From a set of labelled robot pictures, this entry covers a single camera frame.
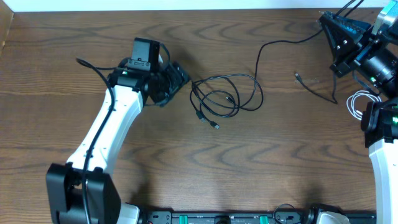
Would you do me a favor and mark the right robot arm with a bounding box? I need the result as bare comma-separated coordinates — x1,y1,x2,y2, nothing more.
319,11,397,223

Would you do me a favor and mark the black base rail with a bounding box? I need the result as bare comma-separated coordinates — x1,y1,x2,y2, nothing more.
136,210,377,224

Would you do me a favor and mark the black and white cable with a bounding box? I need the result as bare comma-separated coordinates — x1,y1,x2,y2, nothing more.
346,90,382,121

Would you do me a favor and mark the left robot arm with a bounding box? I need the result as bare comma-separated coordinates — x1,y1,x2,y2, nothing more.
46,38,190,224

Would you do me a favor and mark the thick black usb cable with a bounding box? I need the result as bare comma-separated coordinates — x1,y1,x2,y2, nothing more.
189,73,264,123

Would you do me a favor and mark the black braided cable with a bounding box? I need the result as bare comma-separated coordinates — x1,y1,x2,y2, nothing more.
198,0,364,130

